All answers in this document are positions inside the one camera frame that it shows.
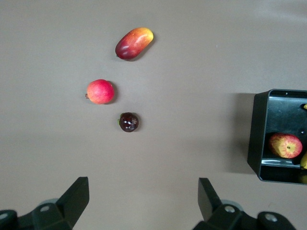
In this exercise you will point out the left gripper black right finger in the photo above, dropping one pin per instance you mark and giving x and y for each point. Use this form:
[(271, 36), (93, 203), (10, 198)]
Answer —
[(211, 208)]

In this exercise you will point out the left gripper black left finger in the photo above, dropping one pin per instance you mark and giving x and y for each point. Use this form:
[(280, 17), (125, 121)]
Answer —
[(69, 203)]

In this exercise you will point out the black plastic box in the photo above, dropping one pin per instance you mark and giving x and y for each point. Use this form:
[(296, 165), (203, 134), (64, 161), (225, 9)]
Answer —
[(257, 134)]

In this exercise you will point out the small red yellow apple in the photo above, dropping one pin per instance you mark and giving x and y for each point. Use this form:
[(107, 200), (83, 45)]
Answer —
[(285, 146)]

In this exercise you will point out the yellow banana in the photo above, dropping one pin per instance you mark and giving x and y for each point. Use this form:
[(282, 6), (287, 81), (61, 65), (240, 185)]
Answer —
[(304, 161)]

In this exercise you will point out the red round apple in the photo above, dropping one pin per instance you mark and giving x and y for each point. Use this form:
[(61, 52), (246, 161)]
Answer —
[(100, 91)]

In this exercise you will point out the dark purple plum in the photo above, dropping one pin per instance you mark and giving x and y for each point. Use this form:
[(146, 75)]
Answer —
[(129, 122)]

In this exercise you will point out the red yellow mango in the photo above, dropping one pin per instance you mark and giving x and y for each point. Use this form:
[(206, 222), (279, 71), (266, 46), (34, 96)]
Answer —
[(134, 43)]

